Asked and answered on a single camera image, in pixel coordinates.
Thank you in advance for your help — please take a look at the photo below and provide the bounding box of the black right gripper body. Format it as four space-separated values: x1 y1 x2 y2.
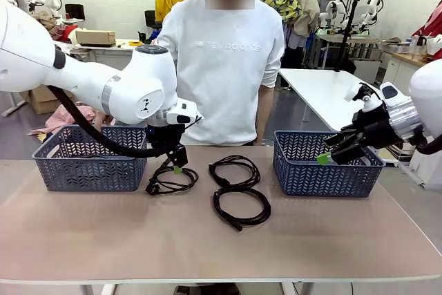
352 101 405 153

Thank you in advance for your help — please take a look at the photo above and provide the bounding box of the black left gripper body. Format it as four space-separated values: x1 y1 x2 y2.
146 122 187 158

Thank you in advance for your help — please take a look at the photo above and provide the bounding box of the black power cable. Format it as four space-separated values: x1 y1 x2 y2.
144 165 200 196

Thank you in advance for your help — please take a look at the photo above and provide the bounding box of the black thin cable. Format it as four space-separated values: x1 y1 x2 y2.
209 155 262 188
212 187 272 232

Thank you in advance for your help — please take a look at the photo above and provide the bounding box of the person left forearm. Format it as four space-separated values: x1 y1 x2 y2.
256 84 274 144

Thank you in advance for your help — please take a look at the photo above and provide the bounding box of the blue-grey plastic basket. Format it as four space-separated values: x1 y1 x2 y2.
32 124 148 193
272 130 387 198

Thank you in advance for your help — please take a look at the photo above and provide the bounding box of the white cabinet wooden top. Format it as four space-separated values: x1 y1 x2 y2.
381 51 429 85

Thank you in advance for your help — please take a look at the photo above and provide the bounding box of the person in white sweatshirt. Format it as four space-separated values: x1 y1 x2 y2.
155 0 286 146

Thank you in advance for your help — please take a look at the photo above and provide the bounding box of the grey metal work table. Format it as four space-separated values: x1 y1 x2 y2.
316 32 384 71

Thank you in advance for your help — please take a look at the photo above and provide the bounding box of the pink checked cloth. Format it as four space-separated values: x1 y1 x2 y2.
29 103 104 136

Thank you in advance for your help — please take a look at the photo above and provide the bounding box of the white workshop table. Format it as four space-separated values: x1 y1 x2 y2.
55 39 146 71

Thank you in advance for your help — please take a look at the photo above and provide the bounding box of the black tripod pole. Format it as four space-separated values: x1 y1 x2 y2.
333 0 362 73

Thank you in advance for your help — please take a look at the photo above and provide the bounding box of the flat cardboard box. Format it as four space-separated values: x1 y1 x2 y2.
75 30 117 47

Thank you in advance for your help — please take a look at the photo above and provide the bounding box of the red hanging garment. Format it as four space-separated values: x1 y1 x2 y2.
423 1 442 37

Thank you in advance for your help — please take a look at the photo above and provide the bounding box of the open cardboard box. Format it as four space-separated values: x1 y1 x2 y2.
27 84 75 115

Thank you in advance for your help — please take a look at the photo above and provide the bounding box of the mannequin in beige jacket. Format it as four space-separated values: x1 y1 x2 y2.
293 0 321 68

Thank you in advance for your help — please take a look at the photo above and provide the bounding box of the white table leg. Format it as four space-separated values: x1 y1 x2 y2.
281 281 311 295
79 283 115 295

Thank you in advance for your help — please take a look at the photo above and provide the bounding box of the person in yellow floral shirt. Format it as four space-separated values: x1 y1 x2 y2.
258 0 301 91

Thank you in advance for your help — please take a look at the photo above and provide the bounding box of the brown patterned cloth pile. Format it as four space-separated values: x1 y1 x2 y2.
32 10 66 39

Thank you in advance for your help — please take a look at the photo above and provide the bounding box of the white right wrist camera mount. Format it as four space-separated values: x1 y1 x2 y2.
344 82 384 113

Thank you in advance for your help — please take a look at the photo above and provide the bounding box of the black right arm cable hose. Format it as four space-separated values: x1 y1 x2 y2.
412 125 442 155

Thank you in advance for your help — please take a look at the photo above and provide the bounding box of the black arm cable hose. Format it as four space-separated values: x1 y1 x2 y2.
46 84 180 158
412 125 442 155

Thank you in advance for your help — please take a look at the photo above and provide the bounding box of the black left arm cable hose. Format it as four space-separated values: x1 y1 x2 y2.
46 84 180 158

